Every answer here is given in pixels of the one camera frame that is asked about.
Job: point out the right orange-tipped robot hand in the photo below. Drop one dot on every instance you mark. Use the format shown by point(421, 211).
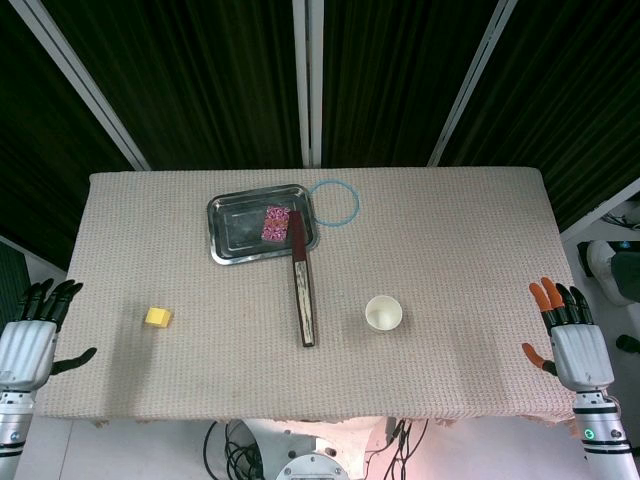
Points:
point(580, 350)

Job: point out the left black-fingered robot hand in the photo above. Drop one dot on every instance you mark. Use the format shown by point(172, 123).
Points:
point(27, 345)

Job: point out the white paper cup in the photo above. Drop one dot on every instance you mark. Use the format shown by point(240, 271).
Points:
point(383, 313)

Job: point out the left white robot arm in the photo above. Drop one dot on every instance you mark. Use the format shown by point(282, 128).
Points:
point(12, 425)

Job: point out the small black object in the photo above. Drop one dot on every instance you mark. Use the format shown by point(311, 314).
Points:
point(629, 342)

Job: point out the white and dark machine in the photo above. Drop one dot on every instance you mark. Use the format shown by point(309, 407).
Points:
point(612, 270)

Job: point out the yellow cube block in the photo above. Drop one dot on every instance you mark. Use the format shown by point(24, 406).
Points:
point(158, 317)

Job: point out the beige woven tablecloth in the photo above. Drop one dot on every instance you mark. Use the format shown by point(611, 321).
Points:
point(450, 250)

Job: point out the rectangular metal tray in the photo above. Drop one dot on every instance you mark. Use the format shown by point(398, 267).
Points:
point(240, 230)

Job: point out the pink patterned card box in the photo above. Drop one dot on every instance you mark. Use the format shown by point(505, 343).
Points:
point(275, 224)

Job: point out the folded dark red fan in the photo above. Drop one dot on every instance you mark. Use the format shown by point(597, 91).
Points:
point(304, 295)

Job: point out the white robot torso base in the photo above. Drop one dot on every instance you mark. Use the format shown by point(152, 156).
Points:
point(310, 450)

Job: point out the white partition frame post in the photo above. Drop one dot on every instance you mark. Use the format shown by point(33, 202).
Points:
point(80, 80)
point(600, 207)
point(307, 80)
point(472, 80)
point(30, 252)

